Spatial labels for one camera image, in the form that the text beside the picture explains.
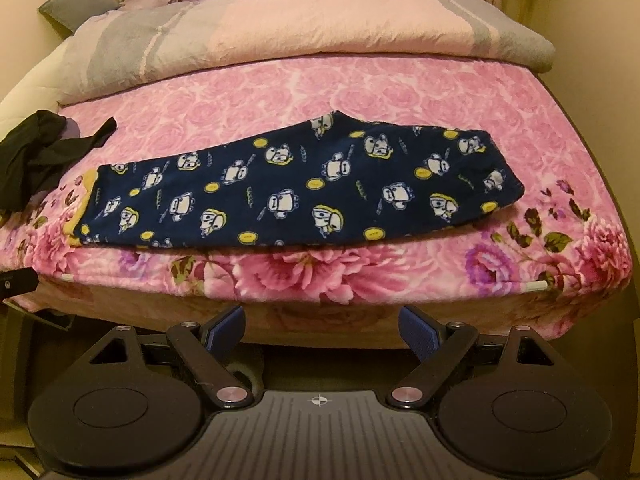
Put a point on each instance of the black garment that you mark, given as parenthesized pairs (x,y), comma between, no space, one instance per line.
(36,154)

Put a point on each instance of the navy cartoon print pajama pants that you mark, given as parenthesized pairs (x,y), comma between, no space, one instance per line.
(332,180)

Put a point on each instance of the grey pillow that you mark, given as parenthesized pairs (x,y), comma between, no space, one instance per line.
(66,16)

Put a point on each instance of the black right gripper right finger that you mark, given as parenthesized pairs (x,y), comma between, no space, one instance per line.
(440,350)

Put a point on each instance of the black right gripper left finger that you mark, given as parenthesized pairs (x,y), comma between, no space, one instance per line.
(201,347)

